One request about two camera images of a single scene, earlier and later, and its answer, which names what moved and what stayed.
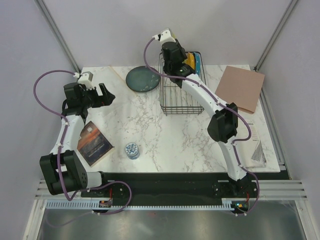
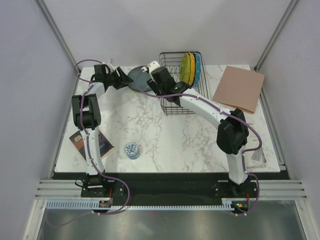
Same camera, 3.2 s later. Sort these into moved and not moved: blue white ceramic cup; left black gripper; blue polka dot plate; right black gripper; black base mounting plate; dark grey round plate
Moved: left black gripper; right black gripper
Not moved: black base mounting plate; blue polka dot plate; dark grey round plate; blue white ceramic cup
